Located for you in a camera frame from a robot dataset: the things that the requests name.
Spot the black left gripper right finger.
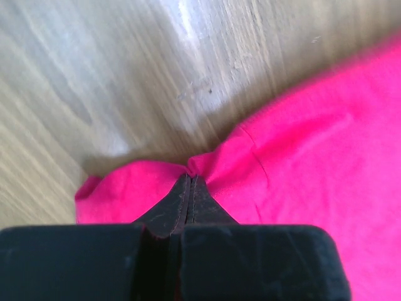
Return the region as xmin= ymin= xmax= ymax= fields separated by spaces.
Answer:
xmin=185 ymin=176 xmax=238 ymax=224

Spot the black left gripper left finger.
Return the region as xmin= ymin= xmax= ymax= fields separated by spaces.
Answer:
xmin=133 ymin=174 xmax=191 ymax=238

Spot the pink red t shirt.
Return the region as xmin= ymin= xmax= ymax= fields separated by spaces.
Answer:
xmin=75 ymin=36 xmax=400 ymax=300

